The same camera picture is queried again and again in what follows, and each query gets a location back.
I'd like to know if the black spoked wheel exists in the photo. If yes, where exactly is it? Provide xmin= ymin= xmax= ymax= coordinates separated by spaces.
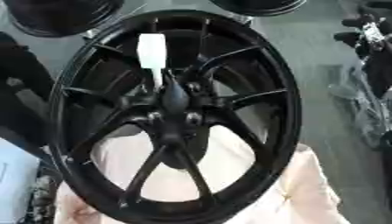
xmin=47 ymin=9 xmax=304 ymax=224

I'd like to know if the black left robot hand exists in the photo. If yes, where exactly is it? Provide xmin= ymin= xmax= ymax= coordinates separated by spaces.
xmin=0 ymin=31 xmax=59 ymax=152

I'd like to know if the black round wheel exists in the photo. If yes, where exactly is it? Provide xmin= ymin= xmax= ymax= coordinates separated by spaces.
xmin=206 ymin=0 xmax=310 ymax=18
xmin=1 ymin=0 xmax=126 ymax=39

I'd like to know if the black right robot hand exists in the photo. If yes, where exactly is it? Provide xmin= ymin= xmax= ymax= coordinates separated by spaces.
xmin=332 ymin=0 xmax=392 ymax=99

